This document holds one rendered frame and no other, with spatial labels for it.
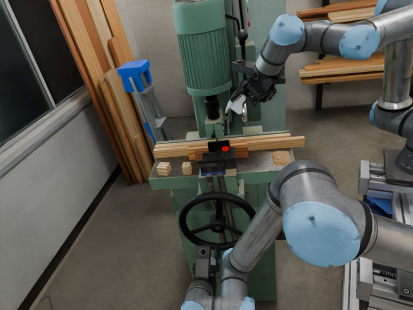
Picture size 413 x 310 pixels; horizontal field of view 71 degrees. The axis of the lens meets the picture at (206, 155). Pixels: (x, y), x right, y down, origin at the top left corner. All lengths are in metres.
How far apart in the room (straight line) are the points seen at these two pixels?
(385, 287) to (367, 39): 0.68
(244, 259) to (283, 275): 1.10
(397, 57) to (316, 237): 0.83
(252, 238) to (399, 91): 0.80
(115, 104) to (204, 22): 1.57
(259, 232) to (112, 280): 1.50
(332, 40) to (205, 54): 0.42
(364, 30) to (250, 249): 0.58
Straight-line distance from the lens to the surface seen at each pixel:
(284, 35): 0.78
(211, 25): 1.02
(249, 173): 1.14
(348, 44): 0.77
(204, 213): 1.29
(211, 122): 1.17
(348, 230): 0.52
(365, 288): 1.03
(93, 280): 2.18
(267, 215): 0.72
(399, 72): 1.24
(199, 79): 1.06
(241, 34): 0.96
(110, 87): 2.41
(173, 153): 1.30
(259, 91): 0.91
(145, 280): 2.03
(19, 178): 2.06
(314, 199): 0.53
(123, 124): 2.52
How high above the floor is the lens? 1.58
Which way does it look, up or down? 32 degrees down
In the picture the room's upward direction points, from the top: 10 degrees counter-clockwise
